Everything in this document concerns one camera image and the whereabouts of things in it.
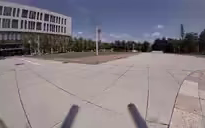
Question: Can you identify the grass field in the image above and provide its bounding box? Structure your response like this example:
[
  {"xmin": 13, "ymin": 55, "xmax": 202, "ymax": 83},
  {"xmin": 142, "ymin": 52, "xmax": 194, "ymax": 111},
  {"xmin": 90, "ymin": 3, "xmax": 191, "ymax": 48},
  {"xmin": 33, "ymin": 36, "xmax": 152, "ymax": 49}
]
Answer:
[{"xmin": 33, "ymin": 50, "xmax": 142, "ymax": 66}]

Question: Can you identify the robot's own part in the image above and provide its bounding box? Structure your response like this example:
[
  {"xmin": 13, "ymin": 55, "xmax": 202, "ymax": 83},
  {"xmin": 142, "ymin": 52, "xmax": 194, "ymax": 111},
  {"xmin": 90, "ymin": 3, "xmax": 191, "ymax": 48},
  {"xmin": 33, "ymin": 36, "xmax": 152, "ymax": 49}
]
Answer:
[
  {"xmin": 127, "ymin": 102, "xmax": 149, "ymax": 128},
  {"xmin": 60, "ymin": 104, "xmax": 80, "ymax": 128}
]

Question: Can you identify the white curved building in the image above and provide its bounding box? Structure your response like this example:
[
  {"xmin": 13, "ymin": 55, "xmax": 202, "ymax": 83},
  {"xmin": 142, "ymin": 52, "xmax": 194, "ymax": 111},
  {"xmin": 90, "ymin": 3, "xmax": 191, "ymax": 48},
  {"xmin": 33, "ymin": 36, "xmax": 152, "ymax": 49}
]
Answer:
[{"xmin": 0, "ymin": 1, "xmax": 73, "ymax": 60}]

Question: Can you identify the pale concrete slab plaza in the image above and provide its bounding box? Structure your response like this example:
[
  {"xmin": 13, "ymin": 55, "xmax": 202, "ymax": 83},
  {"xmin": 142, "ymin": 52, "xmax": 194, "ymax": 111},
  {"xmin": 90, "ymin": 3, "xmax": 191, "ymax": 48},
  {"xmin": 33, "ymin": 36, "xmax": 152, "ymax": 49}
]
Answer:
[{"xmin": 0, "ymin": 51, "xmax": 205, "ymax": 128}]

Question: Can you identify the pale pole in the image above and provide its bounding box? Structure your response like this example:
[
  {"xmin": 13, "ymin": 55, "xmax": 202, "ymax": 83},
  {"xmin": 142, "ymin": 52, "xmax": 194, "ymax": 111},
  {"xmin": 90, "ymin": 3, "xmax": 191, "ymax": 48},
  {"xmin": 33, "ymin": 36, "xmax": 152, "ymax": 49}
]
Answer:
[{"xmin": 95, "ymin": 25, "xmax": 102, "ymax": 56}]

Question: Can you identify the row of trees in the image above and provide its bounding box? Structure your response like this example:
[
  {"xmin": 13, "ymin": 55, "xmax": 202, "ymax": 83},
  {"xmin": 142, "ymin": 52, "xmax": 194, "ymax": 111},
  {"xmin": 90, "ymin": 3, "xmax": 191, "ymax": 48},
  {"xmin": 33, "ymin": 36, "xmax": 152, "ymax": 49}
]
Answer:
[{"xmin": 22, "ymin": 33, "xmax": 152, "ymax": 55}]

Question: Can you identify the group of dark trees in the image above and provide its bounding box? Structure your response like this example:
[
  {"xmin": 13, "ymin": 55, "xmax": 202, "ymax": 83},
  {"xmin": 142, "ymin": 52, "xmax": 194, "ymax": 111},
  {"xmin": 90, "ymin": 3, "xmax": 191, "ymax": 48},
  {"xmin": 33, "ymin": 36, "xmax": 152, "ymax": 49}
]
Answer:
[{"xmin": 151, "ymin": 28, "xmax": 205, "ymax": 56}]

